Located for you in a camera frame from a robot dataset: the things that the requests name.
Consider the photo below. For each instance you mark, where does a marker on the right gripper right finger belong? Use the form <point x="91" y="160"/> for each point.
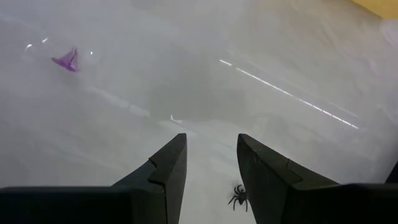
<point x="264" y="180"/>

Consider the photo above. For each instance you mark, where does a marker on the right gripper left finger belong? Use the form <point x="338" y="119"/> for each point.
<point x="168" y="183"/>

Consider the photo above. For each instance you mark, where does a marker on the small black plastic spider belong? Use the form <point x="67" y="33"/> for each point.
<point x="240" y="199"/>

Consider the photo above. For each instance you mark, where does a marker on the yellow plastic basket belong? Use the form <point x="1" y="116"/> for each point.
<point x="382" y="6"/>

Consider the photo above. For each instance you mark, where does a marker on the purple translucent witch hat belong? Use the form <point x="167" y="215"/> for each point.
<point x="68" y="62"/>

